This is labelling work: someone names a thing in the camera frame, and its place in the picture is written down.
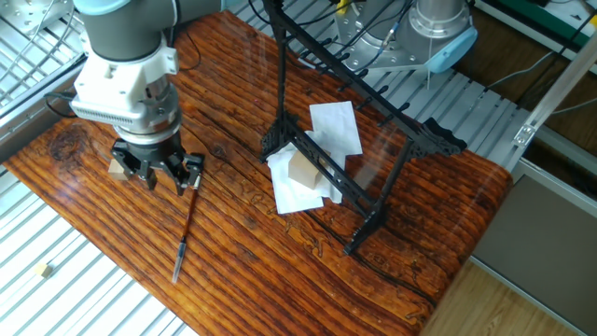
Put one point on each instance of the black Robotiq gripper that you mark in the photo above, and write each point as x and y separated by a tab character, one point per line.
156	151

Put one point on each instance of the brown brush with clear cap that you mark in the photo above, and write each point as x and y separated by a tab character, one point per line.
188	219

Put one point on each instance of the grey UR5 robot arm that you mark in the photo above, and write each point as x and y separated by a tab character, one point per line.
126	37

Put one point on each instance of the black pen rack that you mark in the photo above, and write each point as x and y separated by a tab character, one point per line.
336	175

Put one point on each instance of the small wooden cube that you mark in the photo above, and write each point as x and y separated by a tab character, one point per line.
116	173

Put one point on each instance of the crumpled white tissue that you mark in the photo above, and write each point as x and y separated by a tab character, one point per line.
294	198

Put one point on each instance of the large wooden block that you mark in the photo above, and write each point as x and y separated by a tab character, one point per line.
303	170

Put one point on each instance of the tiny pale wooden cube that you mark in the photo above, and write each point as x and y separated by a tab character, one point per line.
44	270

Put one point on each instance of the flat white paper sheet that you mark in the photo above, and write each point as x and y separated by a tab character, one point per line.
336	126

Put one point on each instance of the silver perforated plate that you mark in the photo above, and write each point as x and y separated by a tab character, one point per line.
28	14

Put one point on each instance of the grey side panel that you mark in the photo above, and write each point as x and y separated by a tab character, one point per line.
536	252

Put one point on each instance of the aluminium frame post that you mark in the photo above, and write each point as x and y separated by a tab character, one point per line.
555	89

